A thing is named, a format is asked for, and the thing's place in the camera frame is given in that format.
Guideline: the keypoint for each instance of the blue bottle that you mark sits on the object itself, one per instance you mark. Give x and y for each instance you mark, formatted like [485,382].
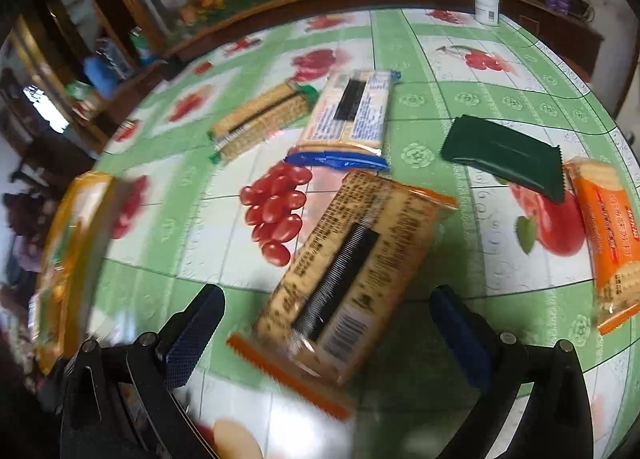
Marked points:
[97,70]

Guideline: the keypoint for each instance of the clear orange-ended cracker packet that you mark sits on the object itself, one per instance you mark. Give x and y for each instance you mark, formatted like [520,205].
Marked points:
[350,264]

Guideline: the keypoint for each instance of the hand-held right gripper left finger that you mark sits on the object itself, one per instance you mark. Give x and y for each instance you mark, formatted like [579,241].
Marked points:
[195,334]

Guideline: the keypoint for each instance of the white blue cracker packet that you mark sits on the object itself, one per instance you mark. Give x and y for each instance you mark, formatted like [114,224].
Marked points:
[350,114]

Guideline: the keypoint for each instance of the green container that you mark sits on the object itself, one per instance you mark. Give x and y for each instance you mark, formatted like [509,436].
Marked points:
[141,46]

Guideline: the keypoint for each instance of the dark green packet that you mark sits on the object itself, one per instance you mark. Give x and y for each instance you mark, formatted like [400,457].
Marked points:
[505,154]

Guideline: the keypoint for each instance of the yellow cardboard box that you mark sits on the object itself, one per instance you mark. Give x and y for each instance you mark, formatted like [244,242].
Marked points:
[75,249]

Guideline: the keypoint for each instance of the orange striped cracker packet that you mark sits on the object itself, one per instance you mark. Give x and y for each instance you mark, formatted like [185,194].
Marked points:
[610,239]

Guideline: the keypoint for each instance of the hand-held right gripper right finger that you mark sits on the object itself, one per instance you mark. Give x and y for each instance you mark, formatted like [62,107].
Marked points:
[461,339]

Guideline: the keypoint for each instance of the green long cracker packet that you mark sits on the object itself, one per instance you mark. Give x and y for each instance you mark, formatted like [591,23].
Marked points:
[260,116]

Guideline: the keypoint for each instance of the fruit print tablecloth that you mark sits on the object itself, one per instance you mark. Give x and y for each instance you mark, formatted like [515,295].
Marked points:
[450,104]

